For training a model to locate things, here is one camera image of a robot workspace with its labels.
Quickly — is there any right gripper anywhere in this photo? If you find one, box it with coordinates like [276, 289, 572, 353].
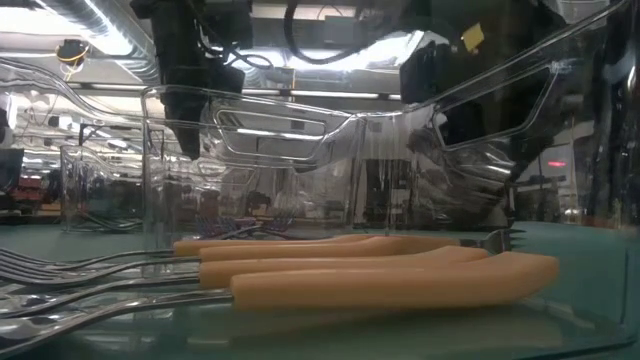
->
[398, 19, 519, 226]

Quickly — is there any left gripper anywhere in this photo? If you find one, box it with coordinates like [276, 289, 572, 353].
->
[130, 0, 247, 162]

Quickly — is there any purple-headed iridescent fork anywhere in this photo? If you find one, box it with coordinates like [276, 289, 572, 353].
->
[219, 219, 281, 240]

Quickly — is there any teal iridescent fork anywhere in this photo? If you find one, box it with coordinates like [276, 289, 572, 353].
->
[264, 210, 299, 237]

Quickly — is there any black fork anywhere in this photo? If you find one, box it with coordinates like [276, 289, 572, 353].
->
[82, 213, 145, 232]

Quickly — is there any clear plastic bin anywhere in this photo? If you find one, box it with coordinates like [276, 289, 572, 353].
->
[141, 84, 369, 240]
[58, 143, 147, 234]
[0, 0, 640, 360]

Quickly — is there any black cabinet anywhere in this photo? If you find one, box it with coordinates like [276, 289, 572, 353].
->
[363, 158, 419, 225]

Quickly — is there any long ceiling light strip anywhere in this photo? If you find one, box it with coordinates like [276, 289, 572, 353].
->
[69, 82, 404, 101]

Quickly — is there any green table mat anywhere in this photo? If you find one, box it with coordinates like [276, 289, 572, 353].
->
[0, 222, 640, 360]

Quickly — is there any bright ceiling light panel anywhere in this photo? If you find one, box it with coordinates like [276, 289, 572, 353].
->
[224, 29, 426, 74]

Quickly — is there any dark monitor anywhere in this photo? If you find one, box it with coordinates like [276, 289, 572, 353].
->
[0, 147, 25, 194]

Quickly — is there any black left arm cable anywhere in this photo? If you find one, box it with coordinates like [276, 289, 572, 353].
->
[197, 19, 275, 71]

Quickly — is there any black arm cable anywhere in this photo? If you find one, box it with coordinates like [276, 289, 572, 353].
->
[283, 0, 366, 66]
[197, 19, 275, 71]

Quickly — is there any silver ventilation duct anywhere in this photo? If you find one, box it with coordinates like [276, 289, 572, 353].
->
[42, 0, 166, 86]

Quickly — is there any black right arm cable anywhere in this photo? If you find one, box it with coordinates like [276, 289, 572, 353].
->
[283, 0, 366, 66]

